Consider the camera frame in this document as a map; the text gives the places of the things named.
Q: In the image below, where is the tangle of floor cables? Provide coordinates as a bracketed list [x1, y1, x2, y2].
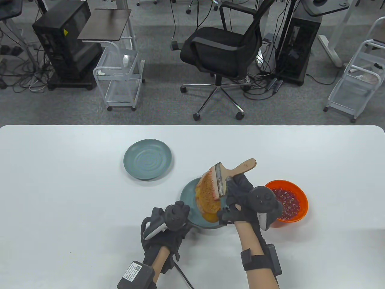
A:
[0, 18, 56, 93]

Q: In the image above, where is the black desk top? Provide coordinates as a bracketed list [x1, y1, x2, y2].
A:
[301, 0, 358, 17]

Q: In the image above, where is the black computer tower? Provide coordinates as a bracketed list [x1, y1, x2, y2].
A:
[32, 0, 103, 91]
[275, 12, 323, 87]

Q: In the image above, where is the black wrist strap camera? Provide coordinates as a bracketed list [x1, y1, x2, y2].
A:
[240, 243, 282, 276]

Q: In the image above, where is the white desk leg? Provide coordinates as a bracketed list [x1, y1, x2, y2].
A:
[318, 0, 361, 68]

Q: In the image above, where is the person's right hand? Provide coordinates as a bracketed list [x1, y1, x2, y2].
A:
[217, 173, 283, 226]

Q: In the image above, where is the person's left forearm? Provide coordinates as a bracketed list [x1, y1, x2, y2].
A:
[149, 245, 181, 285]

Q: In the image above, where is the black glove cable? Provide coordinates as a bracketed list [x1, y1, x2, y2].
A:
[173, 260, 194, 289]

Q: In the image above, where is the brown bread slice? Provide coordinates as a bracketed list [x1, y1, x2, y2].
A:
[195, 170, 223, 223]

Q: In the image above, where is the person's right forearm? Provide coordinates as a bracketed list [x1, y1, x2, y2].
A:
[235, 221, 280, 289]

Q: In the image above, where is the white wire mesh cart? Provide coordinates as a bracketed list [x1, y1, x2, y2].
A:
[93, 36, 146, 112]
[323, 17, 385, 123]

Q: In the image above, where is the wooden brush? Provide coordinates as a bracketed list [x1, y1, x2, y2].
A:
[208, 158, 257, 199]

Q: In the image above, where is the brown side table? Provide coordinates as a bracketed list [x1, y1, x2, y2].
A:
[77, 8, 132, 41]

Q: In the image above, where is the black office chair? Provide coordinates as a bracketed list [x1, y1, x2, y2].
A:
[180, 0, 276, 121]

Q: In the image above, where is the person's left hand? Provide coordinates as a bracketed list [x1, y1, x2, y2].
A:
[141, 208, 193, 260]

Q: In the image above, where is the orange plastic bowl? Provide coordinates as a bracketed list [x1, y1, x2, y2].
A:
[264, 180, 309, 223]

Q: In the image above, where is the black round hand controller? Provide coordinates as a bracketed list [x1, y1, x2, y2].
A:
[247, 186, 284, 232]
[141, 201, 190, 241]

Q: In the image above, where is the teal round plate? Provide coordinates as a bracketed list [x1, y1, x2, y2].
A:
[123, 139, 172, 181]
[180, 178, 229, 230]

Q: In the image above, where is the black labelled wrist camera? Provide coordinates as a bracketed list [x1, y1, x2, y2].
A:
[117, 261, 157, 289]

